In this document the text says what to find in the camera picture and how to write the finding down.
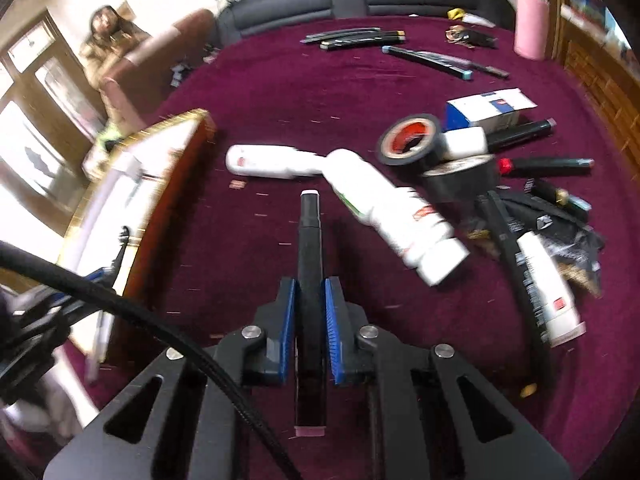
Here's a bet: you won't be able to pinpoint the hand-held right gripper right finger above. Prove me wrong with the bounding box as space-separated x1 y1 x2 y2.
326 278 573 480

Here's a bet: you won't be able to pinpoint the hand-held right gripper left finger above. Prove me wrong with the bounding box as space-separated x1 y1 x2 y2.
45 276 300 480

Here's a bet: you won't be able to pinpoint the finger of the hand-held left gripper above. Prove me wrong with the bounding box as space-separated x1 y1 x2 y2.
15 227 132 326

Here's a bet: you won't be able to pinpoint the black marker pen pink ends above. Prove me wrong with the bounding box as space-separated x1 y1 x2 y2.
295 190 328 436

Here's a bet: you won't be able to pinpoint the gold-rimmed storage box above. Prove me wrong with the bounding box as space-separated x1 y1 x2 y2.
57 108 217 386

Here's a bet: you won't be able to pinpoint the large white plastic bottle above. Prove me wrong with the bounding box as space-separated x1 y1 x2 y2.
322 148 471 287

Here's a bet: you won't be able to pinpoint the black tape roll red core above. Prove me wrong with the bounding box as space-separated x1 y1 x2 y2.
376 113 443 168

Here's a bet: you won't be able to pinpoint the white tube pink cap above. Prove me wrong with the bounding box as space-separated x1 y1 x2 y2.
515 232 587 348

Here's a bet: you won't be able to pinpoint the black lipstick tube gold band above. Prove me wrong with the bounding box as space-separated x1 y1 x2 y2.
530 179 592 213

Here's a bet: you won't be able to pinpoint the black gold foil packet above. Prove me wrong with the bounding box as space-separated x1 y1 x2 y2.
462 225 606 301

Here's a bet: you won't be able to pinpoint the blue and white carton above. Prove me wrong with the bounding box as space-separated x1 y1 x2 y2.
445 88 538 131

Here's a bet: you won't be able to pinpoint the black marker red cap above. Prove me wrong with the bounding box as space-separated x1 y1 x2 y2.
496 156 596 179

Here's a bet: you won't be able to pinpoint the black marker white cap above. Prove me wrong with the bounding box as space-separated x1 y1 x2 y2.
485 118 557 153

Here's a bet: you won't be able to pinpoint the wooden glass door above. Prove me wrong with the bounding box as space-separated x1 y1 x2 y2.
0 10 103 176

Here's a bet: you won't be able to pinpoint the brown chair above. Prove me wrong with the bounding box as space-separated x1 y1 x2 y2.
100 8 217 128

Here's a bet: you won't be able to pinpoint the maroon velvet tablecloth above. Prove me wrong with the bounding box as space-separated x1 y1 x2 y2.
50 15 640 480

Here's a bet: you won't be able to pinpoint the black pen teal tip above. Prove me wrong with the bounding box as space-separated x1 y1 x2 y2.
382 46 473 81

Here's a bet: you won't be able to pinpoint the black pen gold tip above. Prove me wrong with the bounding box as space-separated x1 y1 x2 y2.
320 31 406 52

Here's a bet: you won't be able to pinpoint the slim black silver pen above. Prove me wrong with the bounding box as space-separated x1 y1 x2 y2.
450 57 511 80

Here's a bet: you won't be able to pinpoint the wooden cabinet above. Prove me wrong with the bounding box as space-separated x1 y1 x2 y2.
535 0 640 171

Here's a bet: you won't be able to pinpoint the pink bottle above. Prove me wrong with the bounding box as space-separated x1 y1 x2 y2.
513 0 551 61

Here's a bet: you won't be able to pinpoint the black cable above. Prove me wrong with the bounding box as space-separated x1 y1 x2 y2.
0 240 303 480

